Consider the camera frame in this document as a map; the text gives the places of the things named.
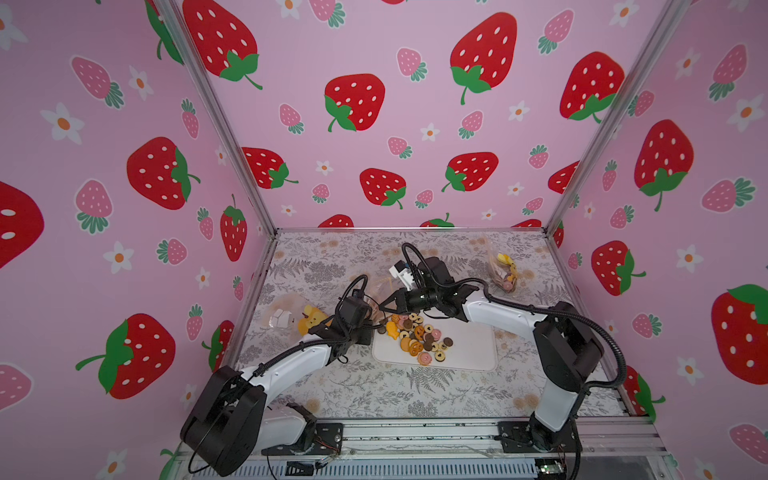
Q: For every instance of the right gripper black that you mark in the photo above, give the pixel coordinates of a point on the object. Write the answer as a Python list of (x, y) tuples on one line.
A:
[(405, 300)]

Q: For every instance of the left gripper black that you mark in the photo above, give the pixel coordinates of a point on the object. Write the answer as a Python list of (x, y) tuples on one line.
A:
[(367, 331)]

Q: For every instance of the ziploc bag with cookies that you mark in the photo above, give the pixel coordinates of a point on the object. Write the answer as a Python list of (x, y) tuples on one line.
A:
[(293, 315)]

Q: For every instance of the ziploc bag yellow duck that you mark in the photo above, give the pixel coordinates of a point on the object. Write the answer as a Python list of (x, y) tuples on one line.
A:
[(378, 295)]

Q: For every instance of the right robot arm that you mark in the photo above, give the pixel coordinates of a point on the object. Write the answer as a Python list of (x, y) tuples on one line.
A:
[(576, 354)]

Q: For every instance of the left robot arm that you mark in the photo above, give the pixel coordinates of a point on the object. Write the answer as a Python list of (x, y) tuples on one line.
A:
[(233, 417)]

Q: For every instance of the white plastic tray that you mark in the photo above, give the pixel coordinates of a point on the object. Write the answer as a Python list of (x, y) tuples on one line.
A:
[(418, 340)]

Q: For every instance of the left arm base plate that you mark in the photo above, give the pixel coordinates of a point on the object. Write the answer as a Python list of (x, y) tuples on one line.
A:
[(324, 438)]

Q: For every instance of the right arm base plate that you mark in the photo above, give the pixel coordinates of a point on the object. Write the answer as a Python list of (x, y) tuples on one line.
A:
[(532, 437)]

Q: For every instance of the aluminium front rail frame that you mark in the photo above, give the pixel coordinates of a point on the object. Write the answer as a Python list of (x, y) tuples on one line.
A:
[(464, 448)]

